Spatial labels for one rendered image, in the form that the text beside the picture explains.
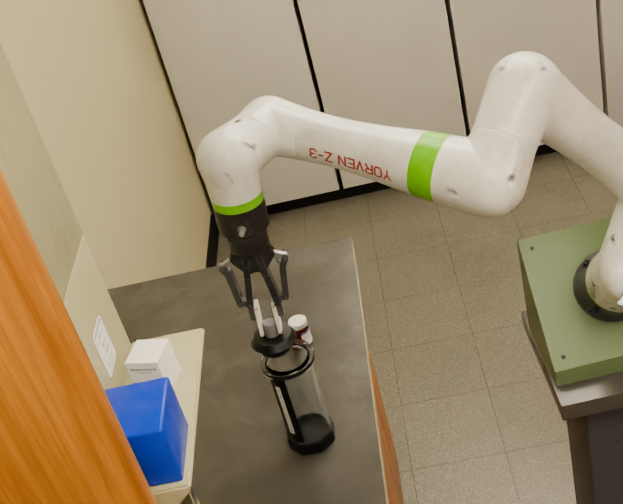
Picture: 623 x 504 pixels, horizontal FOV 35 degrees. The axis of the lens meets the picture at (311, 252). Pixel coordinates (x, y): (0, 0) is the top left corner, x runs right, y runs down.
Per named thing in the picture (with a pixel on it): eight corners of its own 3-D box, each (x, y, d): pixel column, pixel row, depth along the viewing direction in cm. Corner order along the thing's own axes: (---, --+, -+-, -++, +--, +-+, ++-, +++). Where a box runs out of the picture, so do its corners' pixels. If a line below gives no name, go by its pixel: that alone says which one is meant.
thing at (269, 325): (252, 366, 188) (245, 340, 185) (253, 337, 196) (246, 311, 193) (299, 359, 188) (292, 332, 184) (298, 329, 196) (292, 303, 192)
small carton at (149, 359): (138, 395, 137) (124, 363, 134) (150, 370, 141) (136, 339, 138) (170, 394, 136) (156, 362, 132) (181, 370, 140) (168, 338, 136)
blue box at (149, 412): (107, 496, 122) (81, 446, 117) (117, 439, 131) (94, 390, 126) (183, 481, 121) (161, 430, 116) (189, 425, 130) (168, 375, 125)
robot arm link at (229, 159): (176, 142, 166) (227, 149, 160) (219, 109, 174) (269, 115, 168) (196, 212, 173) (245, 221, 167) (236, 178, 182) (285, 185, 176)
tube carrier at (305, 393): (286, 457, 199) (259, 380, 188) (286, 420, 208) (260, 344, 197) (338, 447, 198) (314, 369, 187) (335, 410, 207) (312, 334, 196)
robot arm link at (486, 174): (545, 164, 162) (531, 136, 151) (519, 235, 160) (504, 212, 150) (445, 141, 170) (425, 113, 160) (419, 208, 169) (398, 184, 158)
